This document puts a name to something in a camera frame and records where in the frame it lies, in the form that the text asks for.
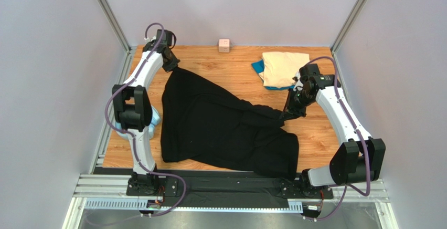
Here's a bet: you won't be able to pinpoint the light blue headphones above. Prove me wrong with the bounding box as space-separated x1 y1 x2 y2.
113 106 162 140

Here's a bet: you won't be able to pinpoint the black t shirt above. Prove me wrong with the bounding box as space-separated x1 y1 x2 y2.
161 68 299 180

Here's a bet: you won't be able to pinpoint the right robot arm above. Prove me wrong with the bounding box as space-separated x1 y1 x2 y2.
280 64 386 187

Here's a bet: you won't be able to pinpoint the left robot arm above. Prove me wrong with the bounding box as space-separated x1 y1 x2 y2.
112 29 179 190

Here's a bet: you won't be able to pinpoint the cream folded t shirt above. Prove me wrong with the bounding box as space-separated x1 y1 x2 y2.
262 51 310 88

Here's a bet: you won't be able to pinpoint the blue folded t shirt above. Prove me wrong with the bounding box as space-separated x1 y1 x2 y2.
251 60 294 91

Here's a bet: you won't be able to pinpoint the small beige cube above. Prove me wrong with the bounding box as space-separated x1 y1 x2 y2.
218 38 231 53

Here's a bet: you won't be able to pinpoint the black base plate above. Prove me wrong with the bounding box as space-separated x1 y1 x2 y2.
92 166 369 209

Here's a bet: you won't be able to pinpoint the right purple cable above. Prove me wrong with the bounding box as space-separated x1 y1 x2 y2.
302 56 373 222

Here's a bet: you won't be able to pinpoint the aluminium frame rail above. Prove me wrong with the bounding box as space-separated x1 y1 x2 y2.
63 169 398 228

